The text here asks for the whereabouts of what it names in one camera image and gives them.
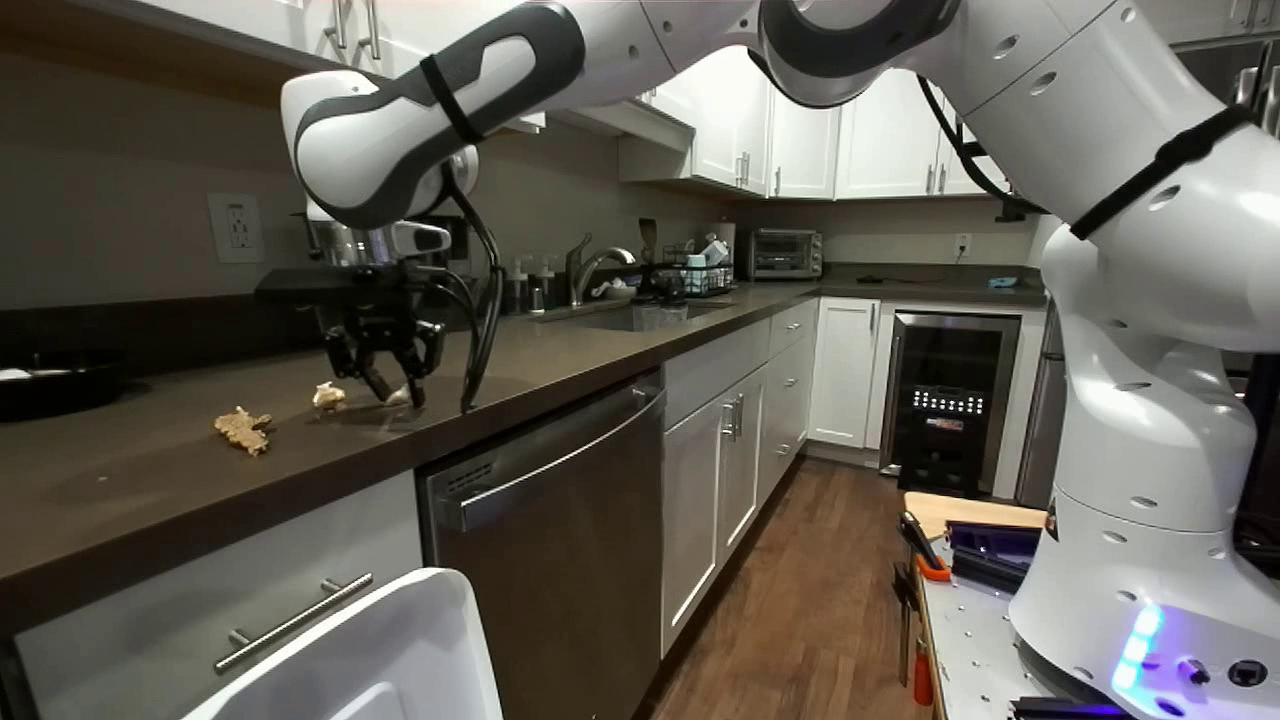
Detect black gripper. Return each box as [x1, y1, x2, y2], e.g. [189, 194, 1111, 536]
[316, 259, 459, 413]

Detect tan wooden piece left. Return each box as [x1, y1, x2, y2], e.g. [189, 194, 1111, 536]
[207, 403, 276, 458]

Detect chrome sink faucet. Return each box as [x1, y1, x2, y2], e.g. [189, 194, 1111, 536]
[565, 234, 644, 306]

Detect stainless steel dishwasher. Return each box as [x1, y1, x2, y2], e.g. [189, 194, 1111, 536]
[417, 367, 668, 720]

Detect black stovetop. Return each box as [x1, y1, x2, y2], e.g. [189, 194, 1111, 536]
[0, 347, 153, 428]

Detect dishes in drying rack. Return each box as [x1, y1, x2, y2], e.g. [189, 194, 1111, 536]
[668, 225, 739, 298]

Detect white drawer front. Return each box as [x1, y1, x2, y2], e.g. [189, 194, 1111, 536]
[6, 469, 429, 720]

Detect white lower cabinet run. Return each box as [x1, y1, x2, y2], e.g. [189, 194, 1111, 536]
[657, 295, 824, 659]

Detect silver toaster oven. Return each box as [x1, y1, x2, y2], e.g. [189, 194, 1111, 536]
[743, 225, 826, 282]

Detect white end cabinet door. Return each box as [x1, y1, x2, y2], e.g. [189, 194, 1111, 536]
[807, 291, 886, 454]

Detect white upper cabinet row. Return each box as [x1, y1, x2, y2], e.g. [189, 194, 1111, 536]
[614, 43, 1054, 204]

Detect black glass beverage fridge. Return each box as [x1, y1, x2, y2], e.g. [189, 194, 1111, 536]
[876, 303, 1022, 499]

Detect light wooden board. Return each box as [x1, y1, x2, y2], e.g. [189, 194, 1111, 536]
[900, 486, 1050, 543]

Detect dark blue box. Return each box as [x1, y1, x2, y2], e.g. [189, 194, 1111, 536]
[941, 520, 1048, 601]

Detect stainless steel refrigerator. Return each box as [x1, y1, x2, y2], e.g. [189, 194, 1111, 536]
[1014, 298, 1070, 512]

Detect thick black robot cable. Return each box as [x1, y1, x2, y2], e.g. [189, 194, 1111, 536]
[433, 155, 510, 416]

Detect silver drawer bar handle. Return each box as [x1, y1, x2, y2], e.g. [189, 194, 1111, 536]
[207, 566, 381, 678]

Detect orange handled tool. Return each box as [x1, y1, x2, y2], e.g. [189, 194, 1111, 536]
[896, 508, 960, 587]

